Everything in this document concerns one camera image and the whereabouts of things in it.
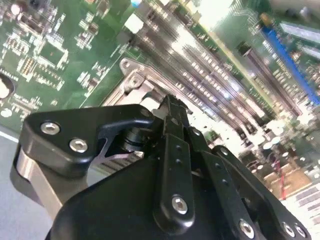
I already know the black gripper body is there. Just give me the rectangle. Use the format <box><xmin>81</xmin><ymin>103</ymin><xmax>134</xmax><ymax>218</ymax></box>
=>
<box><xmin>43</xmin><ymin>149</ymin><xmax>266</xmax><ymax>240</ymax></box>

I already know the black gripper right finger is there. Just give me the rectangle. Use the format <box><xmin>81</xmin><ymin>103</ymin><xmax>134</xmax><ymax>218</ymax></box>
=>
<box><xmin>176</xmin><ymin>98</ymin><xmax>312</xmax><ymax>240</ymax></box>

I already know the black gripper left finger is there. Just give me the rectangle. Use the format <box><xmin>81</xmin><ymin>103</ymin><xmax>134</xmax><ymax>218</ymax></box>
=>
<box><xmin>9</xmin><ymin>95</ymin><xmax>196</xmax><ymax>235</ymax></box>

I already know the metal socket cover frame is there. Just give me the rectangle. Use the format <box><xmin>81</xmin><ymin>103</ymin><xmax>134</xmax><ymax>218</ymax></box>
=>
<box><xmin>102</xmin><ymin>74</ymin><xmax>166</xmax><ymax>111</ymax></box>

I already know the thin metal locking lever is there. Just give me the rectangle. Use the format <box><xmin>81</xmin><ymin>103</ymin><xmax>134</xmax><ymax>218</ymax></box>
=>
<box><xmin>139</xmin><ymin>63</ymin><xmax>181</xmax><ymax>101</ymax></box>

